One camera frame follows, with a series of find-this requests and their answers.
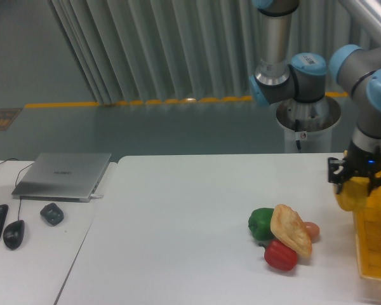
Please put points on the small black device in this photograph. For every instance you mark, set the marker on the small black device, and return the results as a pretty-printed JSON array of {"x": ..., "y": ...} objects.
[{"x": 52, "y": 214}]

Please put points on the green bell pepper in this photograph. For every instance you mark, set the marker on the green bell pepper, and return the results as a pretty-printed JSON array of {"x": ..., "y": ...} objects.
[{"x": 259, "y": 224}]

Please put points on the flat toasted bread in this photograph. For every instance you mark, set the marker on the flat toasted bread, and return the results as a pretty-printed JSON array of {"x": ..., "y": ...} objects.
[{"x": 288, "y": 227}]

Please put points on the silver closed laptop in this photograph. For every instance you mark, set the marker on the silver closed laptop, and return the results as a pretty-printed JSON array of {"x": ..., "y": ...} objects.
[{"x": 63, "y": 176}]

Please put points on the yellow woven basket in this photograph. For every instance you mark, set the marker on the yellow woven basket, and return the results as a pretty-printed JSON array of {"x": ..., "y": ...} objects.
[{"x": 367, "y": 223}]

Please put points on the red bell pepper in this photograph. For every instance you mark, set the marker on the red bell pepper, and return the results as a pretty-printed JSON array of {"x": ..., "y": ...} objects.
[{"x": 279, "y": 256}]

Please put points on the black computer mouse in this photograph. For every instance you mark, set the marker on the black computer mouse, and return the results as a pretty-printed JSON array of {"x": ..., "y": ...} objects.
[{"x": 13, "y": 234}]

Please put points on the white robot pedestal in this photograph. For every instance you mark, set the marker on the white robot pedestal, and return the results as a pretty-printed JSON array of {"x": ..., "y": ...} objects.
[{"x": 308, "y": 127}]

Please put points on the pink egg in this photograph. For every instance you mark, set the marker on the pink egg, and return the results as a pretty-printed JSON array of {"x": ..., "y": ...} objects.
[{"x": 312, "y": 229}]

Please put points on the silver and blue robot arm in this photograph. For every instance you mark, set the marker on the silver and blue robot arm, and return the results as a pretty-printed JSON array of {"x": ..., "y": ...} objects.
[{"x": 302, "y": 79}]

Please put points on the yellow bell pepper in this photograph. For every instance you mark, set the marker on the yellow bell pepper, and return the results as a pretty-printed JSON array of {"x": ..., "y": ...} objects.
[{"x": 352, "y": 196}]

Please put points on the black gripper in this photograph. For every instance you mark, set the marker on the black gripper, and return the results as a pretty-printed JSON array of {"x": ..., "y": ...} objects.
[{"x": 356, "y": 163}]

